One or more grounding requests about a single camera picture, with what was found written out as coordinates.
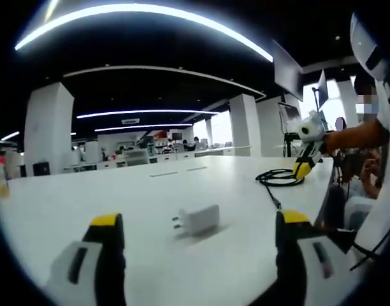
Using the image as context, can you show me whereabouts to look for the straight ceiling light strip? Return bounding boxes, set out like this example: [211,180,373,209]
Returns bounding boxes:
[76,109,220,120]
[94,123,194,133]

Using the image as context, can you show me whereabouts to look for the long curved ceiling light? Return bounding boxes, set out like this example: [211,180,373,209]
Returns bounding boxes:
[15,3,274,63]

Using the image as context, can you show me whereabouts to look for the black cabinet box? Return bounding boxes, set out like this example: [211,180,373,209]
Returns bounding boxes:
[32,161,50,177]

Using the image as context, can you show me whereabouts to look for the white desk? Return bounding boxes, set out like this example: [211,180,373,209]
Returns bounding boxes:
[0,154,335,306]

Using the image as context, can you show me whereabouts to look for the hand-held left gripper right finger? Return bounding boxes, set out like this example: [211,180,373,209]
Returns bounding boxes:
[275,209,342,306]

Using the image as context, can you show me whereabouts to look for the white charger adapter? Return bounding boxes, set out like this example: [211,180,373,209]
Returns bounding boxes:
[171,204,220,237]

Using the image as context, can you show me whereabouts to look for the black laptop stand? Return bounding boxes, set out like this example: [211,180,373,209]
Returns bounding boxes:
[283,132,303,157]

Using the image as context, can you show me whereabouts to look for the large black monitor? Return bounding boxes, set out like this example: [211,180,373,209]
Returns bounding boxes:
[272,40,305,101]

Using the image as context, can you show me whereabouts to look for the black Type-C cable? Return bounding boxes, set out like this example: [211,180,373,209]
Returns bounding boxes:
[255,168,307,212]

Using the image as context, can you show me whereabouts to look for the person in white shirt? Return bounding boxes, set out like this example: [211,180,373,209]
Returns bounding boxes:
[349,12,390,258]

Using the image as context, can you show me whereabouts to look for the drink bottle with red cap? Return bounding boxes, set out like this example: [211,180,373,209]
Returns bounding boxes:
[0,152,10,199]

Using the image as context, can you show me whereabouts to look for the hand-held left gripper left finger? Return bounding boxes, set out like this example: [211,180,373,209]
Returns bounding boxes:
[47,212,126,306]

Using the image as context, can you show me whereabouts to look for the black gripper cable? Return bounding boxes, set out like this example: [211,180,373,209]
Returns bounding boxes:
[350,234,389,272]

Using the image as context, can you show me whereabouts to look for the small tilted monitor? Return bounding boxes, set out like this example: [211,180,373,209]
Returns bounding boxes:
[312,69,329,108]

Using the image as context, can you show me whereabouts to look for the white appliance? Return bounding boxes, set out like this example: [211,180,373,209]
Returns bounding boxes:
[85,141,99,161]

